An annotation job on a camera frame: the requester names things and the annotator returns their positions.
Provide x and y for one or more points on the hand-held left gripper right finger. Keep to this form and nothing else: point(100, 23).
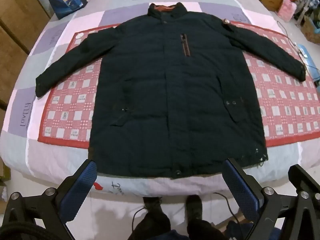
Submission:
point(242, 192)

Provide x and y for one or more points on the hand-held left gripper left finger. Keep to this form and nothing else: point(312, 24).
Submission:
point(77, 192)

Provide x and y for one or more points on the dark navy padded jacket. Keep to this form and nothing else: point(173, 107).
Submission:
point(160, 92)

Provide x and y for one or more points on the person's right shoe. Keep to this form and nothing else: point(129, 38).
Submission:
point(194, 206)

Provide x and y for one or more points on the person's dark trousers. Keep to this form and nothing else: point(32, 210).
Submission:
point(152, 227)

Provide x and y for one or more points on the red checked mat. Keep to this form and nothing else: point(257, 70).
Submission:
point(72, 100)

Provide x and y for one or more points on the light blue mat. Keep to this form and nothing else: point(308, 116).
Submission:
point(308, 57)

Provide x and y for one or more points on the wooden wardrobe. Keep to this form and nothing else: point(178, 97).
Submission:
point(15, 17)

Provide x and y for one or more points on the pink soft item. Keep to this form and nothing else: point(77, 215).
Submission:
point(286, 10)

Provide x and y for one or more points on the bed with checked quilt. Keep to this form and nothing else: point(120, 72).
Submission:
point(140, 10)

